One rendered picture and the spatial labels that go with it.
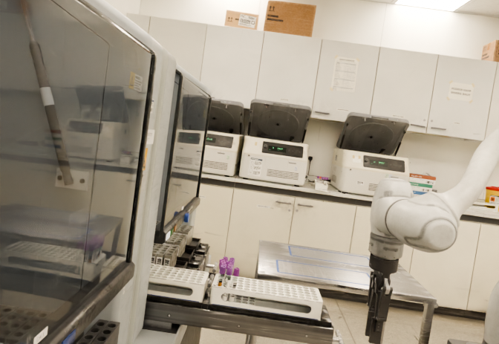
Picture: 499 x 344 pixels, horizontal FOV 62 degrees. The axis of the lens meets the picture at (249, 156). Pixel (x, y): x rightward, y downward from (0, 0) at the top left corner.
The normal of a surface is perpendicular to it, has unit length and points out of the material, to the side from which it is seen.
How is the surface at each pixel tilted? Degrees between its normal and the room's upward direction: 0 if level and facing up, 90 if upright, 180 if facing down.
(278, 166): 90
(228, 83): 90
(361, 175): 90
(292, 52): 90
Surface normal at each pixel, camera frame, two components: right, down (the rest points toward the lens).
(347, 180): -0.04, 0.05
